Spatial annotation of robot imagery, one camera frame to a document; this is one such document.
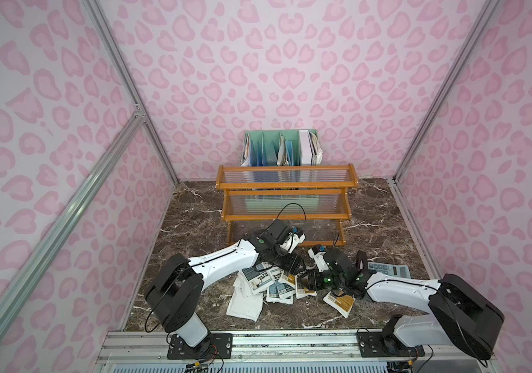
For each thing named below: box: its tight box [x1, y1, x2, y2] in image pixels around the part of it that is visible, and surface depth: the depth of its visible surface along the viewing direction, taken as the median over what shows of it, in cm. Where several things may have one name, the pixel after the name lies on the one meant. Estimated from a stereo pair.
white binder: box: [298, 129, 313, 166], surface depth 98 cm
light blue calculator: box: [367, 261, 412, 279], surface depth 90 cm
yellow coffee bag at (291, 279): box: [279, 270, 298, 289], surface depth 85 cm
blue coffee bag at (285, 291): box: [275, 280, 296, 304], surface depth 84 cm
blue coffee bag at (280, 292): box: [266, 279, 296, 305], surface depth 84 cm
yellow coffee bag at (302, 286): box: [295, 270, 318, 300], surface depth 83 cm
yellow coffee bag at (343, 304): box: [322, 290, 356, 319], surface depth 82 cm
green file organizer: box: [239, 128, 323, 167], surface depth 102 cm
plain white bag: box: [226, 270, 264, 323], surface depth 83 cm
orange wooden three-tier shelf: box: [215, 163, 359, 247], surface depth 103 cm
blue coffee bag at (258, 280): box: [241, 266, 284, 295], surface depth 86 cm
